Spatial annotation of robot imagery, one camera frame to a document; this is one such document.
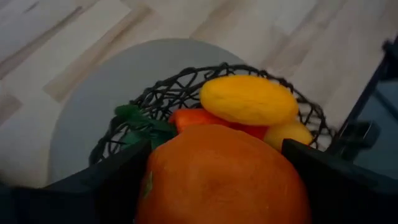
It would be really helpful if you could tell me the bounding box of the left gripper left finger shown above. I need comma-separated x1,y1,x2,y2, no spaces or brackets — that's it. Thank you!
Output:
43,139,154,224

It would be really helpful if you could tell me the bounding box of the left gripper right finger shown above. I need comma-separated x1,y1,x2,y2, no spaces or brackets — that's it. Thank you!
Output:
281,138,374,224

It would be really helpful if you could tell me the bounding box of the yellow lemon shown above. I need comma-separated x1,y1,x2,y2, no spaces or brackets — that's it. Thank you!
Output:
263,120,314,153

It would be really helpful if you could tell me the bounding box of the orange carrot with green top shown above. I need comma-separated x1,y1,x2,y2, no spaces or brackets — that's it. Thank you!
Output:
114,104,270,151

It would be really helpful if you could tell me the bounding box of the orange fruit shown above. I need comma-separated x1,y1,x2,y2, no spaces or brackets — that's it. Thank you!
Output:
134,123,312,224

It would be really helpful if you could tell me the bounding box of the yellow mango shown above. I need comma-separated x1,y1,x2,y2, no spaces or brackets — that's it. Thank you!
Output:
199,74,300,127

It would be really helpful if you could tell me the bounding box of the round grey placemat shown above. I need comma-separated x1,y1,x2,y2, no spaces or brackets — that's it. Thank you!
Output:
48,37,249,187

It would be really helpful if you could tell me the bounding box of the black aluminium table frame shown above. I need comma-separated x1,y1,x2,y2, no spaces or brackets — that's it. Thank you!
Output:
326,37,398,162

